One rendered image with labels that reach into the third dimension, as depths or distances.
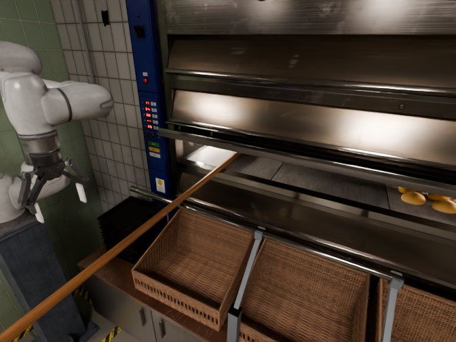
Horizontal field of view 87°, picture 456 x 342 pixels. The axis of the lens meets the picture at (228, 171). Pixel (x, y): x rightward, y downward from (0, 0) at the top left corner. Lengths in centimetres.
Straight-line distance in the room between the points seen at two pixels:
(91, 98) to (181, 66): 62
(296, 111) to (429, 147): 52
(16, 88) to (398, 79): 118
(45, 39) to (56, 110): 127
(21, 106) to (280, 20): 94
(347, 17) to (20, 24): 175
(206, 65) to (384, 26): 74
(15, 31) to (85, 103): 119
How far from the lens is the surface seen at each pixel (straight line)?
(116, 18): 169
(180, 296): 138
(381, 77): 110
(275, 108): 120
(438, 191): 111
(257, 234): 101
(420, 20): 113
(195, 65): 133
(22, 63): 137
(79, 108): 87
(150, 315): 163
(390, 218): 132
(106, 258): 93
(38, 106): 82
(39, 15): 209
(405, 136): 117
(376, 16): 112
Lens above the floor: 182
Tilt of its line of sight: 27 degrees down
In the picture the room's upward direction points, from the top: 2 degrees clockwise
